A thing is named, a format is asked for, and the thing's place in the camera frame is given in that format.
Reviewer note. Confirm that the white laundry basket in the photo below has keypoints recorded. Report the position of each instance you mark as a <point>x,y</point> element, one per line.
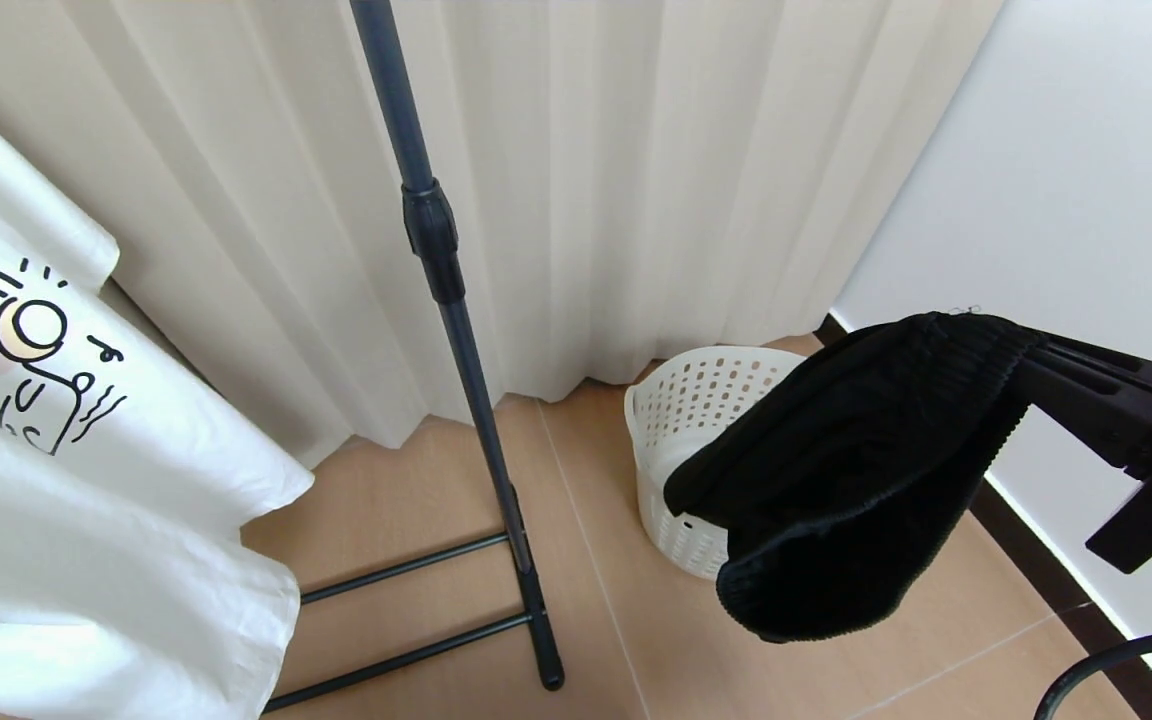
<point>696,400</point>

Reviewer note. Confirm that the white garment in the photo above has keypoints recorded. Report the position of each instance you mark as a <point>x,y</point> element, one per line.
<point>86,500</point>

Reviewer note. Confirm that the black garment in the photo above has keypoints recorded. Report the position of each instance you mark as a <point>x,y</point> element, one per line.
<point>836,480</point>

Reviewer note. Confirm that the black clothes rack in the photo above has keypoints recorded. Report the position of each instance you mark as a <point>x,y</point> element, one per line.
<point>426,230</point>

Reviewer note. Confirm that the beige curtain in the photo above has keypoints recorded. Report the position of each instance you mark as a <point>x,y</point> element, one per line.
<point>636,150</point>

